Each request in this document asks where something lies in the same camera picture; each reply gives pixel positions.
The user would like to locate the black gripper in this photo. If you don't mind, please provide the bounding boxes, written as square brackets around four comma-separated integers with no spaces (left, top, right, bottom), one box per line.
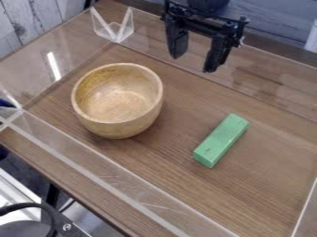
[160,0,250,73]

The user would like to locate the clear acrylic wall panels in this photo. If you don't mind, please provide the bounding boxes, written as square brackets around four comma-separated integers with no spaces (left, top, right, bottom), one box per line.
[0,0,317,237]

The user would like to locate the black bracket with screw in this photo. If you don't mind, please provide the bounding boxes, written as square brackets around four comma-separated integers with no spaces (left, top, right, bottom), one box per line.
[41,204,91,237]

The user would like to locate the brown wooden bowl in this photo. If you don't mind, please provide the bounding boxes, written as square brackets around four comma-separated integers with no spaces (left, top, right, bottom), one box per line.
[71,63,163,139]

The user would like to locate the black cable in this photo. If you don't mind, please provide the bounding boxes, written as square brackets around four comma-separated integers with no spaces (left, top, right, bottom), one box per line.
[0,202,59,237]

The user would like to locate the clear acrylic corner bracket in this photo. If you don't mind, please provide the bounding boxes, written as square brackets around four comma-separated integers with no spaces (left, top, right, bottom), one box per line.
[91,6,134,44]

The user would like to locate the black metal table leg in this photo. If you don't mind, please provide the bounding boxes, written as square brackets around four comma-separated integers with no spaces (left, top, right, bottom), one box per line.
[45,184,60,207]

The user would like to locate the green rectangular block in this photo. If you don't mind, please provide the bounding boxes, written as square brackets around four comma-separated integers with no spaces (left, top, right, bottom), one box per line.
[192,114,249,168]

